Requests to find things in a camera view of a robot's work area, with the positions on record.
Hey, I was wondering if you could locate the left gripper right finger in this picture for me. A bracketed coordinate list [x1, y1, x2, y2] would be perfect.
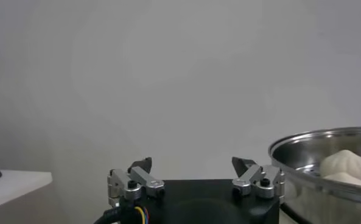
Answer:
[231, 156, 286, 205]

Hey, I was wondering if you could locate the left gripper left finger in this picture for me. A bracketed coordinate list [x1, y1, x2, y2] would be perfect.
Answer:
[107, 156, 166, 208]

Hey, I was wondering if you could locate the white steamed baozi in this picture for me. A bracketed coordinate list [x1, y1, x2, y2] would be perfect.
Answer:
[319, 149, 361, 185]
[323, 172, 361, 188]

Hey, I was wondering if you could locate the stainless steel steamer basket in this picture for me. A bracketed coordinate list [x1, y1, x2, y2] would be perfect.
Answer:
[268, 126, 361, 224]

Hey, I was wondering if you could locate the white folding table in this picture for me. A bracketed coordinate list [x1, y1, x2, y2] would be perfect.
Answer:
[0, 169, 53, 212]

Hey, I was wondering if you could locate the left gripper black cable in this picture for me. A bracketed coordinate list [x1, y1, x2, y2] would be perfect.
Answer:
[93, 205, 150, 224]

